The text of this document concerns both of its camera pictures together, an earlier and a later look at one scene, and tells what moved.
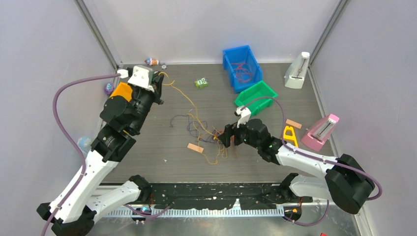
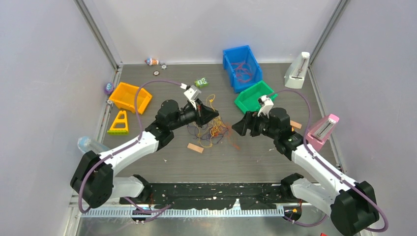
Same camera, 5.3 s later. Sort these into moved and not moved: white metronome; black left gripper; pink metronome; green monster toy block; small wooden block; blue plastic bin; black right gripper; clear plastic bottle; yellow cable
Moved: yellow cable; black left gripper; black right gripper
Not moved: pink metronome; white metronome; small wooden block; blue plastic bin; clear plastic bottle; green monster toy block
